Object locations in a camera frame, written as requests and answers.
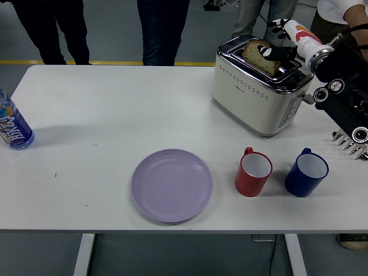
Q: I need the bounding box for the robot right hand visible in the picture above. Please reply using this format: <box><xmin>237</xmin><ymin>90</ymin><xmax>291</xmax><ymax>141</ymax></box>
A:
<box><xmin>256</xmin><ymin>18</ymin><xmax>325</xmax><ymax>63</ymax></box>

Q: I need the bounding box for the slice of brown bread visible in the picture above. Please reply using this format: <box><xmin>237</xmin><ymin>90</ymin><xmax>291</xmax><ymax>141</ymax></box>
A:
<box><xmin>241</xmin><ymin>39</ymin><xmax>281</xmax><ymax>77</ymax></box>

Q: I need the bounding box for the cream and chrome toaster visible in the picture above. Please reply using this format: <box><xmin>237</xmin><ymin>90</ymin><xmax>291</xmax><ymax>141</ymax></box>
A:
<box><xmin>210</xmin><ymin>36</ymin><xmax>316</xmax><ymax>140</ymax></box>

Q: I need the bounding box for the lilac round plate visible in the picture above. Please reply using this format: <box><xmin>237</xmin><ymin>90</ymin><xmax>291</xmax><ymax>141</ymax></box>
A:
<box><xmin>131</xmin><ymin>148</ymin><xmax>214</xmax><ymax>224</ymax></box>

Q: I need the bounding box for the person in olive trousers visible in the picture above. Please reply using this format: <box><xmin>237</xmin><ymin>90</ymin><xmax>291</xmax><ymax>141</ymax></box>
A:
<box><xmin>310</xmin><ymin>0</ymin><xmax>368</xmax><ymax>58</ymax></box>

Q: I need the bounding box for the person in grey trousers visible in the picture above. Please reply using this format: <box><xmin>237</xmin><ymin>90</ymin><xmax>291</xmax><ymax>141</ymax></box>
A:
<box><xmin>231</xmin><ymin>0</ymin><xmax>297</xmax><ymax>48</ymax></box>

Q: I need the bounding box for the white paper sheet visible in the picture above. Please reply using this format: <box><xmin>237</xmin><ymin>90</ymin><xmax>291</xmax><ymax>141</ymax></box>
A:
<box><xmin>297</xmin><ymin>102</ymin><xmax>344</xmax><ymax>133</ymax></box>

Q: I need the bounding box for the black power strip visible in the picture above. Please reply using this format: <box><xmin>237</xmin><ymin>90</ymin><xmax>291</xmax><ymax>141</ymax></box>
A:
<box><xmin>202</xmin><ymin>0</ymin><xmax>222</xmax><ymax>12</ymax></box>

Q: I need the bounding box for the metal toast rack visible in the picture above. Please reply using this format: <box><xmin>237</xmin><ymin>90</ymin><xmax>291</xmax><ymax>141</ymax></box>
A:
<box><xmin>332</xmin><ymin>131</ymin><xmax>368</xmax><ymax>160</ymax></box>

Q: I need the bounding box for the person in blue jeans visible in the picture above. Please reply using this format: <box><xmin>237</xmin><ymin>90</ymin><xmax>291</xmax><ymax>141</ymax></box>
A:
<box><xmin>137</xmin><ymin>0</ymin><xmax>190</xmax><ymax>66</ymax></box>

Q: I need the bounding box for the blue enamel mug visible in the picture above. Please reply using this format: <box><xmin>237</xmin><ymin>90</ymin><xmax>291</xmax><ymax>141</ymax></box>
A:
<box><xmin>283</xmin><ymin>147</ymin><xmax>329</xmax><ymax>198</ymax></box>

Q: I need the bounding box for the red enamel mug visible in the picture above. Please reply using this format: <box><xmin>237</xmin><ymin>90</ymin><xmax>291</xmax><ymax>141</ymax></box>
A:
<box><xmin>234</xmin><ymin>147</ymin><xmax>273</xmax><ymax>198</ymax></box>

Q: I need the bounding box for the black table control panel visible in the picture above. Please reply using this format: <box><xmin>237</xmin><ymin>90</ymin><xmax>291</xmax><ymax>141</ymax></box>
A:
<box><xmin>339</xmin><ymin>233</ymin><xmax>368</xmax><ymax>242</ymax></box>

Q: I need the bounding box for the beige shoe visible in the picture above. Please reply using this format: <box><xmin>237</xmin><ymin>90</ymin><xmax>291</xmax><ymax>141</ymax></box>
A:
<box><xmin>338</xmin><ymin>240</ymin><xmax>368</xmax><ymax>251</ymax></box>

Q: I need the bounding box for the white table leg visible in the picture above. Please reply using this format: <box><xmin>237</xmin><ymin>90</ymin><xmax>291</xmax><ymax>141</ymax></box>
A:
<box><xmin>73</xmin><ymin>233</ymin><xmax>96</xmax><ymax>276</ymax></box>
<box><xmin>284</xmin><ymin>233</ymin><xmax>308</xmax><ymax>276</ymax></box>

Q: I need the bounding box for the person in black trousers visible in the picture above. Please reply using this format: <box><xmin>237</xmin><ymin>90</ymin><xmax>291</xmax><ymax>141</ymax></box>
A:
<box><xmin>13</xmin><ymin>0</ymin><xmax>91</xmax><ymax>66</ymax></box>

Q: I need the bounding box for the blue-label plastic drink bottle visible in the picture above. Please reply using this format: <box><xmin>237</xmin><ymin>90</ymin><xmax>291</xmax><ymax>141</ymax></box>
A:
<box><xmin>0</xmin><ymin>88</ymin><xmax>36</xmax><ymax>151</ymax></box>

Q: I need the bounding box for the black cable under table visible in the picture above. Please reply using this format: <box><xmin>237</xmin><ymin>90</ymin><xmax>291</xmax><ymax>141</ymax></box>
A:
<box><xmin>269</xmin><ymin>234</ymin><xmax>278</xmax><ymax>276</ymax></box>

